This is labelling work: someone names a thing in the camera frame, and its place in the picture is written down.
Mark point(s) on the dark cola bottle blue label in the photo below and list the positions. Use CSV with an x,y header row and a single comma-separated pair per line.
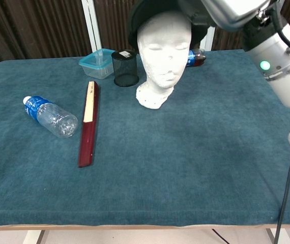
x,y
196,58

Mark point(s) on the clear water bottle blue label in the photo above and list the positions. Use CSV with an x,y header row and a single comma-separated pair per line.
x,y
49,117

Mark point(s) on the black baseball cap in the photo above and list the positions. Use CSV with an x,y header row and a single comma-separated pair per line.
x,y
145,15

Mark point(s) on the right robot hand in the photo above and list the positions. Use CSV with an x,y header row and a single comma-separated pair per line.
x,y
232,12

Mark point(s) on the blue felt table mat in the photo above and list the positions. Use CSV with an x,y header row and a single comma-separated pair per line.
x,y
134,152

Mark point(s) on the folded red wooden fan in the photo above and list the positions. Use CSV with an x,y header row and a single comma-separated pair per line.
x,y
89,124

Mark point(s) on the clear teal plastic container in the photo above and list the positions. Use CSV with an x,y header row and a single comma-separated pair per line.
x,y
96,64

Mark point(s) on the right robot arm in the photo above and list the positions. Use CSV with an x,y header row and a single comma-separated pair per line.
x,y
278,61

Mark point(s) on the white foam mannequin head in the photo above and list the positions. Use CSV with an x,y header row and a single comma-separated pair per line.
x,y
161,63

